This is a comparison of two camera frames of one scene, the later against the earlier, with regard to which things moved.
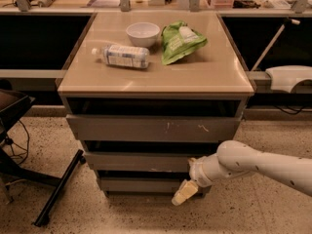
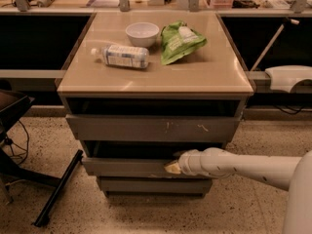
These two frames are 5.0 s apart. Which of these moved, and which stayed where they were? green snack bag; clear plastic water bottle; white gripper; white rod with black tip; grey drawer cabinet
Moved: white gripper
Stayed: grey drawer cabinet; clear plastic water bottle; white rod with black tip; green snack bag
